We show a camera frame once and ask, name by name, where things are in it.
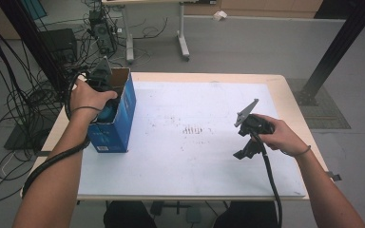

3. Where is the white paper sheet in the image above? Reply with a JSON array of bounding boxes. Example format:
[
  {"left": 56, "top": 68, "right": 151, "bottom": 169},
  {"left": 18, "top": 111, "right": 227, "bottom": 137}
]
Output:
[{"left": 77, "top": 81, "right": 308, "bottom": 198}]

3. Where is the bundle of black cables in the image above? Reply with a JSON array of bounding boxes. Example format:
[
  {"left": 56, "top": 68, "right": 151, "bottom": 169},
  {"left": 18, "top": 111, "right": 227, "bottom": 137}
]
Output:
[{"left": 0, "top": 0, "right": 61, "bottom": 203}]

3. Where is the right hand-held gripper black cable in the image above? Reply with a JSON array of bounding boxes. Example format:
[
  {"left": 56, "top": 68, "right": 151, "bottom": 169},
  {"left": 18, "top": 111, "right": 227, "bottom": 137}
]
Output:
[{"left": 250, "top": 132, "right": 283, "bottom": 228}]

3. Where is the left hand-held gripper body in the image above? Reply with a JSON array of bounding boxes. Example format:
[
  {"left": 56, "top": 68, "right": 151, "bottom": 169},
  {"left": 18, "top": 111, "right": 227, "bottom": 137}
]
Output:
[{"left": 86, "top": 56, "right": 122, "bottom": 94}]

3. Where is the blue cardboard box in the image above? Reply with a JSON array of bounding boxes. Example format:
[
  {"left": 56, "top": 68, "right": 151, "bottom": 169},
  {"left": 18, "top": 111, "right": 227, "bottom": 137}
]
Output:
[{"left": 86, "top": 66, "right": 137, "bottom": 154}]

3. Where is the person's right leg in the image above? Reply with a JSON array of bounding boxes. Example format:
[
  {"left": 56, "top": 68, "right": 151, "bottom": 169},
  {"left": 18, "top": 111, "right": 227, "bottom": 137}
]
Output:
[{"left": 213, "top": 200, "right": 279, "bottom": 228}]

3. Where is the person's left leg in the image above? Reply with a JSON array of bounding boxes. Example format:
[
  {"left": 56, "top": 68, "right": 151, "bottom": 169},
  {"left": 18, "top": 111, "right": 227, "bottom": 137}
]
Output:
[{"left": 104, "top": 200, "right": 158, "bottom": 228}]

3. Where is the person's leg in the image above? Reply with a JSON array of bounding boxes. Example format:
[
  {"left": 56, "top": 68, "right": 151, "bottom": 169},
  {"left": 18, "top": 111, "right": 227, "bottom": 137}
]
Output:
[
  {"left": 213, "top": 200, "right": 279, "bottom": 228},
  {"left": 104, "top": 200, "right": 158, "bottom": 228}
]

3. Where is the grey floor mat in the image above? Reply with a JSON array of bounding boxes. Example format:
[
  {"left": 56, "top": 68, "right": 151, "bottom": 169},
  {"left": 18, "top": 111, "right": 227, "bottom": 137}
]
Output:
[{"left": 286, "top": 78, "right": 352, "bottom": 130}]

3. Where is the crumpled white paper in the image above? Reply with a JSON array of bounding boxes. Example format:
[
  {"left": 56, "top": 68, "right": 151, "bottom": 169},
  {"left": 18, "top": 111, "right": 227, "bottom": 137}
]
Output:
[{"left": 212, "top": 9, "right": 228, "bottom": 22}]

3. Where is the black computer tower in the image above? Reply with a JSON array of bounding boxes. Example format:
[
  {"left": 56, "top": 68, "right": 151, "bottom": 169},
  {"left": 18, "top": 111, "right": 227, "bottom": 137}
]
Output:
[{"left": 88, "top": 9, "right": 118, "bottom": 55}]

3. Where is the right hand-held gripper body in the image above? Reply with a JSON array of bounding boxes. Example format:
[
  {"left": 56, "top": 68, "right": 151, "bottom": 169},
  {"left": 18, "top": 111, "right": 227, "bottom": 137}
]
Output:
[{"left": 233, "top": 98, "right": 275, "bottom": 137}]

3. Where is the black box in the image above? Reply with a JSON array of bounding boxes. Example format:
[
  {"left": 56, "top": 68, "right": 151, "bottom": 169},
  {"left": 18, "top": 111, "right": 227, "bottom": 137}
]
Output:
[{"left": 39, "top": 28, "right": 79, "bottom": 65}]

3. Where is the wooden cabinet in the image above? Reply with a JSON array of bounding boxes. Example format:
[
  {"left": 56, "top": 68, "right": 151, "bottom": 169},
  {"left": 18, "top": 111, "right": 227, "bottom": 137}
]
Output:
[{"left": 183, "top": 0, "right": 324, "bottom": 18}]

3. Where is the white desk with metal legs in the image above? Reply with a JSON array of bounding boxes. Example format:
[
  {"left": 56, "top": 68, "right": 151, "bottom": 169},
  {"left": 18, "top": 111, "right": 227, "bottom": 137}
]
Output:
[{"left": 101, "top": 0, "right": 201, "bottom": 63}]

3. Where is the person's right hand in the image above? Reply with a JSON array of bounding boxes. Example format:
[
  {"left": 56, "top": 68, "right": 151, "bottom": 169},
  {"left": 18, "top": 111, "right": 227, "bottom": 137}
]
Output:
[{"left": 253, "top": 114, "right": 308, "bottom": 158}]

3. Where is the black band on left wrist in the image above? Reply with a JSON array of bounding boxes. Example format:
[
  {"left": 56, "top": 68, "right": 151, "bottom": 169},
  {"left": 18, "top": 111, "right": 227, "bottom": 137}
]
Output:
[{"left": 69, "top": 105, "right": 103, "bottom": 122}]

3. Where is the black band on wrist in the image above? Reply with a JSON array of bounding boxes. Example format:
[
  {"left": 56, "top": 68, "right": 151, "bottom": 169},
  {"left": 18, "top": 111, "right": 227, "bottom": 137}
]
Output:
[
  {"left": 281, "top": 144, "right": 312, "bottom": 158},
  {"left": 69, "top": 105, "right": 103, "bottom": 122}
]

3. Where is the black metal frame post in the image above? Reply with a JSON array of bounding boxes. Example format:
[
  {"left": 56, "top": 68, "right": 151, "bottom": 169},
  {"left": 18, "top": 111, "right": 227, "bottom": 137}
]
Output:
[
  {"left": 298, "top": 0, "right": 365, "bottom": 107},
  {"left": 0, "top": 0, "right": 72, "bottom": 96}
]

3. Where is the black band on right wrist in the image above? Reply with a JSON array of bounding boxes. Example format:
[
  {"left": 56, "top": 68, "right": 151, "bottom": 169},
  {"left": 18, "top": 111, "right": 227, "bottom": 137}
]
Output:
[{"left": 281, "top": 144, "right": 312, "bottom": 158}]

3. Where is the black floor plate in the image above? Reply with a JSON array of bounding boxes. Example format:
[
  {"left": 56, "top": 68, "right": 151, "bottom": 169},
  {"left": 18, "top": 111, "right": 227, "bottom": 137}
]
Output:
[{"left": 3, "top": 120, "right": 61, "bottom": 151}]

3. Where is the person's left hand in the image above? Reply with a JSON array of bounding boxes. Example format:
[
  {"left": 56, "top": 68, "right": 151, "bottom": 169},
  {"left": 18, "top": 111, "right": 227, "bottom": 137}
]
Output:
[{"left": 69, "top": 79, "right": 119, "bottom": 123}]

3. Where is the grey foot pedal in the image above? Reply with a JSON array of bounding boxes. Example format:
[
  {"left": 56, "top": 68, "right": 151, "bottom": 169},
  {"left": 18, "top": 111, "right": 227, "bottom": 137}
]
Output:
[{"left": 184, "top": 205, "right": 203, "bottom": 226}]

